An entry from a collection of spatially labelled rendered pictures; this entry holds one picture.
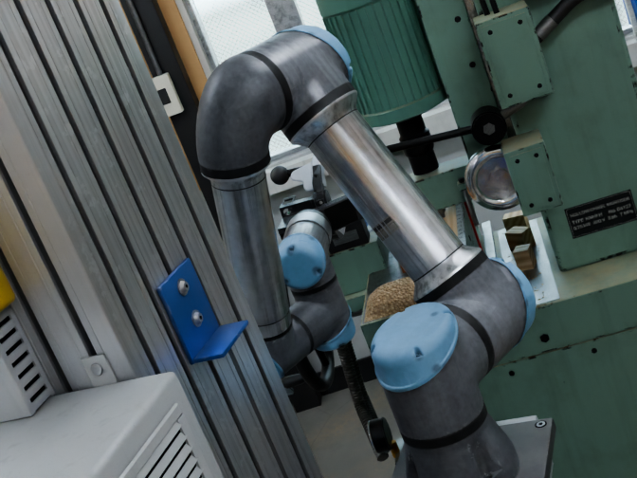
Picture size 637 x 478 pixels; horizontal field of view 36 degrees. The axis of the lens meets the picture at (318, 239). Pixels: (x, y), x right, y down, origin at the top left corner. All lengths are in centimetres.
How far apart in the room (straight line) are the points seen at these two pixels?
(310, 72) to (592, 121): 64
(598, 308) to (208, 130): 82
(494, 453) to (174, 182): 54
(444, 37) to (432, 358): 74
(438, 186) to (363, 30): 33
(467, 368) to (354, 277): 69
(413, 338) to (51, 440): 51
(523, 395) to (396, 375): 66
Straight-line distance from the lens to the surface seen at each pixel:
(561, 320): 180
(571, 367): 184
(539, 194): 173
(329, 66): 136
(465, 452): 128
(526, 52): 168
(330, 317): 152
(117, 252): 95
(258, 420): 112
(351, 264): 190
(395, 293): 170
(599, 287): 179
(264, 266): 137
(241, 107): 127
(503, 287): 134
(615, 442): 193
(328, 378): 206
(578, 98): 179
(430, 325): 124
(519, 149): 171
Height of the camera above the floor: 155
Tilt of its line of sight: 17 degrees down
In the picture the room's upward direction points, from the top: 22 degrees counter-clockwise
